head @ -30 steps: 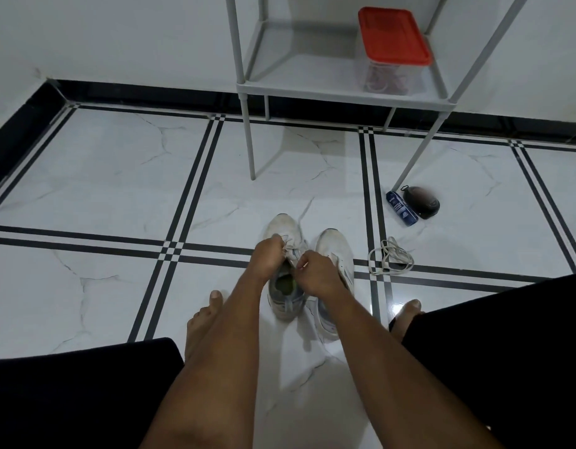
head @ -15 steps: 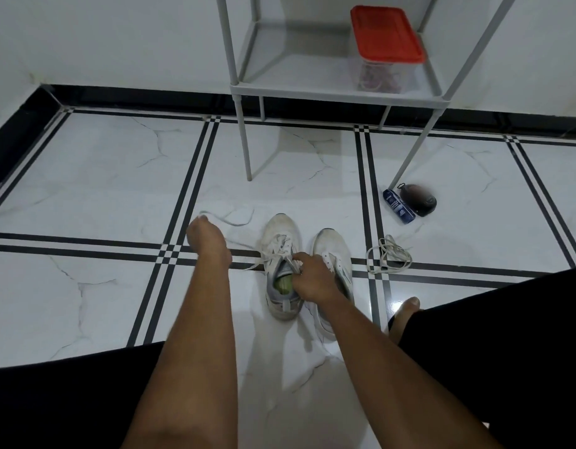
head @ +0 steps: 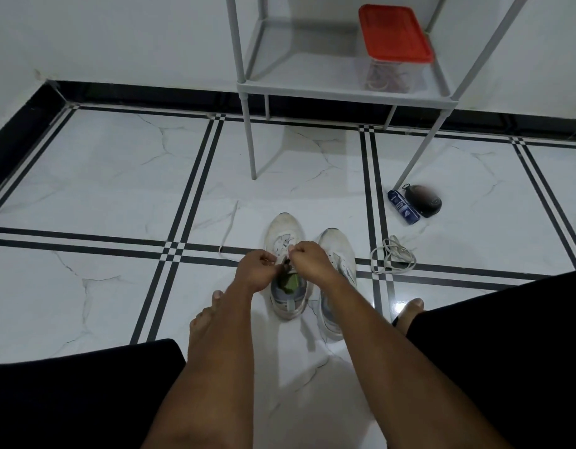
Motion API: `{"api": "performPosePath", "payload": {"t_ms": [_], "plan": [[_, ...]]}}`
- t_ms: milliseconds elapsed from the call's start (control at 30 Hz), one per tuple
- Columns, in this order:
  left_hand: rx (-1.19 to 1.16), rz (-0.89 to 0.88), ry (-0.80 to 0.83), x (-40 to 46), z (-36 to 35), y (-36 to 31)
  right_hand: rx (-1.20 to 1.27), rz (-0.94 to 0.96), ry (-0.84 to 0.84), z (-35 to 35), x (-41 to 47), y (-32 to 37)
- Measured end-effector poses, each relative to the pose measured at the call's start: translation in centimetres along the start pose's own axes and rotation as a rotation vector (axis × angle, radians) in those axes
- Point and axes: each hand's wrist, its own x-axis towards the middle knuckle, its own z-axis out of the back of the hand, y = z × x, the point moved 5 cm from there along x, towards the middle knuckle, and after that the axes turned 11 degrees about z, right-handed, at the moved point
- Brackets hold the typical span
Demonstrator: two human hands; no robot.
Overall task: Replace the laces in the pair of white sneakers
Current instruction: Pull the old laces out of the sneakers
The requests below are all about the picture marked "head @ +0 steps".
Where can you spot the black oval polish bottle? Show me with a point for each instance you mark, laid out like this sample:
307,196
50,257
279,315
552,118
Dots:
424,201

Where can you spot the person's right forearm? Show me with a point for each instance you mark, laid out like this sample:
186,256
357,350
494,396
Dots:
405,369

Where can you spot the clear container with red lid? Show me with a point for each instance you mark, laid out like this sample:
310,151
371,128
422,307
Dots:
393,32

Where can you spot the white grey sneaker shoe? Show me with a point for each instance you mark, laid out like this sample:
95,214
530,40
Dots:
283,226
337,243

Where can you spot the person's right foot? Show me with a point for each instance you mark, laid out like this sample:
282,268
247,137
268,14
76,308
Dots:
409,313

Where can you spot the person's foot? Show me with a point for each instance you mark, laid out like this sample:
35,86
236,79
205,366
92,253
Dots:
201,322
409,313

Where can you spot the person's left foot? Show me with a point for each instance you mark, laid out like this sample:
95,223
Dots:
201,322

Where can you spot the person's left forearm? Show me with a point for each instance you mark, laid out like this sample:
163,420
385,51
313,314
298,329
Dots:
208,369

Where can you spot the grey metal shelf rack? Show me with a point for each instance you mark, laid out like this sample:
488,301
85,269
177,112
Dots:
316,70

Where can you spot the clear box with red lid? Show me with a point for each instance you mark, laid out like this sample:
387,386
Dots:
386,79

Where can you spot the black shorts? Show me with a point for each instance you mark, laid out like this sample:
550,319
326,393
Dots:
512,350

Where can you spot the person's right hand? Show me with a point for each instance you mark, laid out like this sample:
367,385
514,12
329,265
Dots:
313,264

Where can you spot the person's left hand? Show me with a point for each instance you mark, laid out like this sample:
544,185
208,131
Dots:
255,271

